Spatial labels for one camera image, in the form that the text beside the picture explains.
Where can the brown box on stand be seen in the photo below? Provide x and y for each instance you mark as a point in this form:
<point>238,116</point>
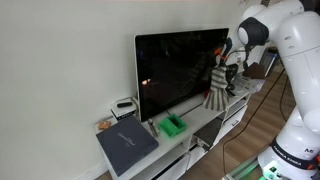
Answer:
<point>255,71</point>

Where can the black remote control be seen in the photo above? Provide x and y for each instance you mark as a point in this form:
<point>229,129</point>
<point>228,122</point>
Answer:
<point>124,104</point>

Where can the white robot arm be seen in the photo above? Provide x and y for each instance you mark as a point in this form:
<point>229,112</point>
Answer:
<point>294,152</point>

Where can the small orange brown object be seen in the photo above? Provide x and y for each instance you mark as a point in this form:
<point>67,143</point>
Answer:
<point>104,125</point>

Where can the white tv stand cabinet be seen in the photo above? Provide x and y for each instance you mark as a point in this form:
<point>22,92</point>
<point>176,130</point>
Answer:
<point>175,155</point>

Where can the green plastic box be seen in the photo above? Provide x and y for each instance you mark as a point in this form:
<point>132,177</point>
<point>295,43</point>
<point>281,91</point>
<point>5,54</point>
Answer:
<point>172,125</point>

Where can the black flat screen television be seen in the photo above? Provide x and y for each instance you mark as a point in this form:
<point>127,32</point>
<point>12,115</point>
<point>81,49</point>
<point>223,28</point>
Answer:
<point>174,67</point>

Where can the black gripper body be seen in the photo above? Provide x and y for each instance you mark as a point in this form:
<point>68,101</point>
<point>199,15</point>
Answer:
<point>221,61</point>

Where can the grey white striped cloth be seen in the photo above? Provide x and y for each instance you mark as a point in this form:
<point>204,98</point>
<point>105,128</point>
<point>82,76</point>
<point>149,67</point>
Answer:
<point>217,98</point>

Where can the green potted plant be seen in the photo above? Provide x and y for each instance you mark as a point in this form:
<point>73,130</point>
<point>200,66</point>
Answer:
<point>235,59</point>

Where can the white set-top box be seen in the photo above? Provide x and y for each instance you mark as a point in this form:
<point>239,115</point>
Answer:
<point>120,113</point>

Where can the dark grey flat box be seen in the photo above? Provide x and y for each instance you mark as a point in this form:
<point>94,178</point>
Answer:
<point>125,143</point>

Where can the silver metal stick object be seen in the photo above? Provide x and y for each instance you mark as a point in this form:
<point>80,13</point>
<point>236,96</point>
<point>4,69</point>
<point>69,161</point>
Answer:
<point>152,127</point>

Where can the clear plastic container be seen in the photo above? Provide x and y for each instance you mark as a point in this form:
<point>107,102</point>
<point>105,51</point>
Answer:
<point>245,83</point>

